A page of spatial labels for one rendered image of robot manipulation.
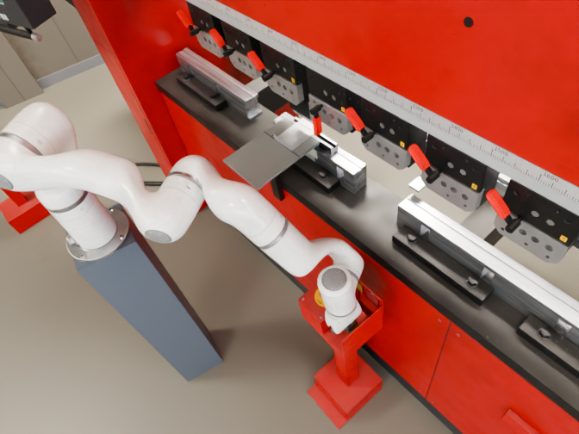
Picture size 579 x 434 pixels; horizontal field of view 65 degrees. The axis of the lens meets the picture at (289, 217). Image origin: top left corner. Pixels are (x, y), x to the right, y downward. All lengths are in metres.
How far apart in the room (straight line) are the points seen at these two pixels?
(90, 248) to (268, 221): 0.64
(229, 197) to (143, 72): 1.29
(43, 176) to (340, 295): 0.73
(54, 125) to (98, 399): 1.50
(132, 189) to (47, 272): 1.93
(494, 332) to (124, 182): 0.96
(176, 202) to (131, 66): 1.18
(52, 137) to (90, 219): 0.26
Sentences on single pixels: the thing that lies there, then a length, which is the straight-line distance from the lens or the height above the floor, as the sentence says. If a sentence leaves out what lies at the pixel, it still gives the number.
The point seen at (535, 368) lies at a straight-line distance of 1.28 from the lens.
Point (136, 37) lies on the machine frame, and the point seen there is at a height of 1.09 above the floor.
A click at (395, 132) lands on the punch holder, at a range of 1.14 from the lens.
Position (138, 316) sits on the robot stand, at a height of 0.66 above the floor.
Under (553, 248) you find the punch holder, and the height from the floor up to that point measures 1.19.
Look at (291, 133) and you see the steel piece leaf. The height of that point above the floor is 1.00.
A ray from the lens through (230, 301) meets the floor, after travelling 2.36.
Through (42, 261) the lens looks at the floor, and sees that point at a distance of 3.00.
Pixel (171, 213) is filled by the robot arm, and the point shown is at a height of 1.30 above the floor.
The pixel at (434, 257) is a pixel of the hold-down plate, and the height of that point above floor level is 0.90.
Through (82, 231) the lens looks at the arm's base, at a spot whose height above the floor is 1.10.
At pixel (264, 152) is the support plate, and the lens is 1.49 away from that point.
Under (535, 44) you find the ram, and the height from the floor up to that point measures 1.58.
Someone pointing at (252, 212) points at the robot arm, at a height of 1.30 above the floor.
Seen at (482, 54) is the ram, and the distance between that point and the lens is 0.89.
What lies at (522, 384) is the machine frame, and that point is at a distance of 1.34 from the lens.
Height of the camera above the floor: 2.03
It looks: 52 degrees down
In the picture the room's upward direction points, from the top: 13 degrees counter-clockwise
